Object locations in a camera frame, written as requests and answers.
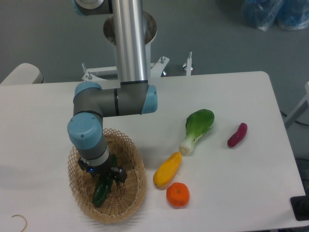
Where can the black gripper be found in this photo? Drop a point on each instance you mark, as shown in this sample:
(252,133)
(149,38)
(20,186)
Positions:
(118,174)

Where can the green cucumber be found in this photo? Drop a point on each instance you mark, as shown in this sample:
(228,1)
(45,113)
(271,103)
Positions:
(103,188)

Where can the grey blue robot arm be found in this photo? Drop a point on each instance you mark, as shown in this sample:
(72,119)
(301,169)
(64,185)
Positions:
(92,103)

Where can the woven wicker basket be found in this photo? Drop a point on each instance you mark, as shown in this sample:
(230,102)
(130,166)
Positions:
(125,198)

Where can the yellow mango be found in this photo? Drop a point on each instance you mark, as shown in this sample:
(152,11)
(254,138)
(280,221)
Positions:
(165,173)

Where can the orange tangerine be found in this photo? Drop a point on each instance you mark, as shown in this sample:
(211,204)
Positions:
(178,194)

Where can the green bok choy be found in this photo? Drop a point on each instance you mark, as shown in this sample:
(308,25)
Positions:
(197,124)

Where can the purple sweet potato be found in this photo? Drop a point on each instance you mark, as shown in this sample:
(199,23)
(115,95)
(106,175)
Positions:
(238,136)

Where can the white chair back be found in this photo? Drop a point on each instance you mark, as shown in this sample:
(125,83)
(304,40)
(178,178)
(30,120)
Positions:
(24,74)

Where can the black device at edge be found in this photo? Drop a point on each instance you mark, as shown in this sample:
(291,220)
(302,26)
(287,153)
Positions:
(300,206)

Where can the blue plastic bag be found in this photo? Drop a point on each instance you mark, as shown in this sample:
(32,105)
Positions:
(290,14)

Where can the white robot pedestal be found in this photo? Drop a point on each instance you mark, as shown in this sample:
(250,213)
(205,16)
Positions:
(154,70)

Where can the white frame at right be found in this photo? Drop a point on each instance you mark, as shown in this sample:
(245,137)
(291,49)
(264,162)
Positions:
(300,108)

